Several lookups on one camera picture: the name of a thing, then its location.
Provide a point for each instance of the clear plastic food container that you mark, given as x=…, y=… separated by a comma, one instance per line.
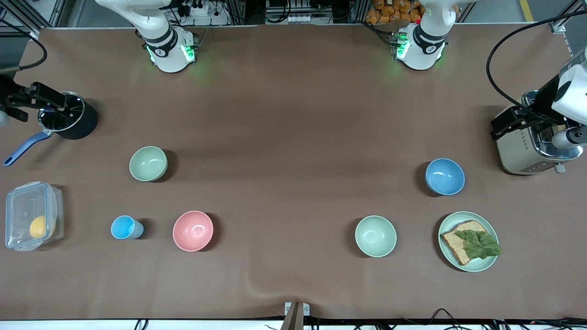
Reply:
x=20, y=215

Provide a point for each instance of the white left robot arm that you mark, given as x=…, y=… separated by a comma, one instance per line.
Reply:
x=419, y=50

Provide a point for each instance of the beige and chrome toaster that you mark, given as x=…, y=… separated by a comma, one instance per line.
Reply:
x=513, y=156

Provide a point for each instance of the dull green bowl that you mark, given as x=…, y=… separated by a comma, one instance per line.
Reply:
x=147, y=164

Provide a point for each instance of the brown bread slice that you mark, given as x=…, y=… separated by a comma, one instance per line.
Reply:
x=454, y=243

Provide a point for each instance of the orange snack packets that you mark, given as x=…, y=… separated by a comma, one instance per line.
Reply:
x=390, y=11

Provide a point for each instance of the long white power strip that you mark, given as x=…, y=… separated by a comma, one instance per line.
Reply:
x=291, y=19

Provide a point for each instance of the white power strip with plugs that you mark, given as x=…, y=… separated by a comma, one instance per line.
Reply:
x=202, y=18

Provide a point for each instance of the light blue cup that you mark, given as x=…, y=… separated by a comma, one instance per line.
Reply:
x=124, y=228

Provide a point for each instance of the glass pot lid blue knob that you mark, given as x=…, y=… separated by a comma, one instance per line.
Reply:
x=55, y=123

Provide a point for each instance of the yellow lemon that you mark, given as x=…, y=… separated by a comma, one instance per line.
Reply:
x=38, y=227

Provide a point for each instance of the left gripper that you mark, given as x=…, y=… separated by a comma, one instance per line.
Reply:
x=543, y=99

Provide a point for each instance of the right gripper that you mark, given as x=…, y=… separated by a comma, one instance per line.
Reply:
x=9, y=91

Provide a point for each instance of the pink bowl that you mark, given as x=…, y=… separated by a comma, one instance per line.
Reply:
x=193, y=231

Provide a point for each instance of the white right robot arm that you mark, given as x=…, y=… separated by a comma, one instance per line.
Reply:
x=167, y=50

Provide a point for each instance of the pale mint green bowl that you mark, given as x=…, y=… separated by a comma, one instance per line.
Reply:
x=375, y=236

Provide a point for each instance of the green lettuce leaf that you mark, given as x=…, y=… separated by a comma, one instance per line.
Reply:
x=479, y=245

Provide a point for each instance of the blue bowl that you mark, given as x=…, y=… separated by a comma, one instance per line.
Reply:
x=445, y=177

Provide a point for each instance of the brown table cover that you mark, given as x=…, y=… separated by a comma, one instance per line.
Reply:
x=293, y=275

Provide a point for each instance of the pale green plate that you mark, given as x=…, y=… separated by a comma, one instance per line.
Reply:
x=447, y=252

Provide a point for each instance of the aluminium frame rail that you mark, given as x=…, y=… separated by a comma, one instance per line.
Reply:
x=571, y=11
x=27, y=11

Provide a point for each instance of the grey metal camera bracket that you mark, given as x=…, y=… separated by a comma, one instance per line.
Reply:
x=297, y=314

